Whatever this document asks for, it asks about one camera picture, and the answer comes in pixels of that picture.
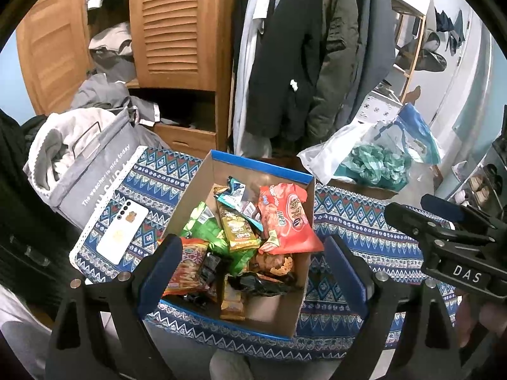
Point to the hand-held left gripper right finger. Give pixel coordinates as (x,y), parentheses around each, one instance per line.
(344,273)

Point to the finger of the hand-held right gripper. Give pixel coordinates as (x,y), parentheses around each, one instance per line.
(439,206)
(408,219)

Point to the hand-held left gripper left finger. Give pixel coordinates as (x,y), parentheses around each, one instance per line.
(158,277)

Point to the orange and green snack packet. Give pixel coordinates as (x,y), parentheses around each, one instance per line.
(186,269)

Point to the small black snack packet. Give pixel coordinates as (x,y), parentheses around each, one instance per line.
(210,265)

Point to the large orange snack packet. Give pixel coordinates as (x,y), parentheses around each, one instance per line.
(273,263)

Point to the short gold snack packet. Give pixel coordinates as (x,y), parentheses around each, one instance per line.
(231,303)

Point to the red-orange snack packet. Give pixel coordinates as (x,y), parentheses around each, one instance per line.
(289,217)

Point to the blue cardboard box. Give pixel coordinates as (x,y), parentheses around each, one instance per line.
(269,312)

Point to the long gold snack packet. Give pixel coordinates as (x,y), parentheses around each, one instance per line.
(235,225)

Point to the teal snack packet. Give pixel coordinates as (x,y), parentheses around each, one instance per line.
(237,192)

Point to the person's right hand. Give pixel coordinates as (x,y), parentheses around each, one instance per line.
(487,316)

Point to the shoe rack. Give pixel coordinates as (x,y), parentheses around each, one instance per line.
(479,182)

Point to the brown cardboard box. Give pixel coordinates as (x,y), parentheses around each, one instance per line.
(364,193)

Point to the white smartphone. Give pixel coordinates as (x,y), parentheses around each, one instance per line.
(121,233)

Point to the blue patterned tablecloth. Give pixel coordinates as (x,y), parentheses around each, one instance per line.
(348,213)

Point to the teal cloth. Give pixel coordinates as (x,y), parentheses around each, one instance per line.
(376,162)

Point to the blue plastic bag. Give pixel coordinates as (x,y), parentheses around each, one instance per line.
(416,126)

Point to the white plastic bag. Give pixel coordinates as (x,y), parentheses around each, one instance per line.
(328,154)

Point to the white door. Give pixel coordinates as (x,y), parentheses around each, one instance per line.
(459,87)

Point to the grey laundry basket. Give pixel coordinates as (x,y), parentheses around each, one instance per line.
(95,166)

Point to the black bag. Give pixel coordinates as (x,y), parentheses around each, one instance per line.
(23,225)

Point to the grey hat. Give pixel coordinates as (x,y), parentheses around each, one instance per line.
(427,61)

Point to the wooden shelf rack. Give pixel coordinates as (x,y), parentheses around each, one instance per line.
(418,47)

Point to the olive coat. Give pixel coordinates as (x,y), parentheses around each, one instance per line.
(336,67)

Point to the grey-blue coat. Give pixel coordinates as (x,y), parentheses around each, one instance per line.
(374,47)

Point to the hanging blue garment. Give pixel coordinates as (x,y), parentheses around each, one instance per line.
(447,27)

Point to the pile of grey clothes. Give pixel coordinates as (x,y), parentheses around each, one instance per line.
(111,91)

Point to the light shirt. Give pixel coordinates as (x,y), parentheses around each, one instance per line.
(245,87)

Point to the black coat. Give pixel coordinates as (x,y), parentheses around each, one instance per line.
(285,47)

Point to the wooden louvred wardrobe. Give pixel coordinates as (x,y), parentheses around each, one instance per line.
(174,27)

